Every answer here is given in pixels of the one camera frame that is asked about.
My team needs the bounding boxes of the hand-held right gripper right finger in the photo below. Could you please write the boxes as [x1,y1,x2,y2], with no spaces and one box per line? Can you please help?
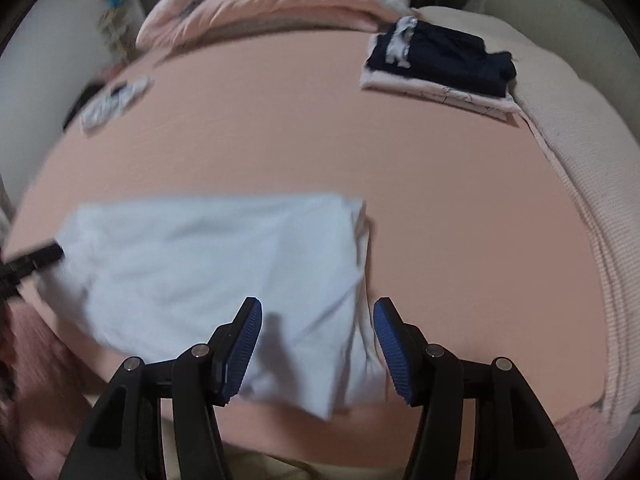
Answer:
[372,296,581,480]

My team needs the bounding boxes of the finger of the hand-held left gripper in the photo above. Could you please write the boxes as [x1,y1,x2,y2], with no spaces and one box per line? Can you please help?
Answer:
[0,241,65,283]

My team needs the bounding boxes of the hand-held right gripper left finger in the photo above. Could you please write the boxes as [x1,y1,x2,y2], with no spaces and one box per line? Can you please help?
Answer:
[57,296,263,480]

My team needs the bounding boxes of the white garment with navy trim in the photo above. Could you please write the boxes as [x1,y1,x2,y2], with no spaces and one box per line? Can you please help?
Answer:
[37,191,396,420]

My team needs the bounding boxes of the navy folded clothes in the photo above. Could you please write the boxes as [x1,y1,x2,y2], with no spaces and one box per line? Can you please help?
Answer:
[365,17,517,98]

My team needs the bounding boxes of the black bag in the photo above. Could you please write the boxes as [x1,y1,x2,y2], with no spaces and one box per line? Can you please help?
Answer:
[62,82,101,131]

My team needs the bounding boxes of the small white garment navy bow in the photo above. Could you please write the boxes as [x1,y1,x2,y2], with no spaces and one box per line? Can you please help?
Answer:
[79,76,151,133]

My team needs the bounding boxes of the bed with pink sheet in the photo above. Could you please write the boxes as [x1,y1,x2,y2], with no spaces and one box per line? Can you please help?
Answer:
[2,25,616,466]

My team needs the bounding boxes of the pale pink folded garment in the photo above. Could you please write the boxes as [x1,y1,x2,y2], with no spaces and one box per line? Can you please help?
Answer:
[360,60,523,122]

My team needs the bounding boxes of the cream knit blanket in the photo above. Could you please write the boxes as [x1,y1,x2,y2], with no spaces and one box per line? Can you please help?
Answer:
[417,6,640,426]

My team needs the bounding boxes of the pink folded quilt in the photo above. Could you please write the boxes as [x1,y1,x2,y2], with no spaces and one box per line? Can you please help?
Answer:
[136,0,431,48]

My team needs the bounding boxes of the grey padded headboard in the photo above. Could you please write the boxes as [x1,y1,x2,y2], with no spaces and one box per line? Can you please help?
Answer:
[465,0,640,106]

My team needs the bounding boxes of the white wire rack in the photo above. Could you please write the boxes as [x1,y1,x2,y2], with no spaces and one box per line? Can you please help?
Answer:
[97,7,133,61]

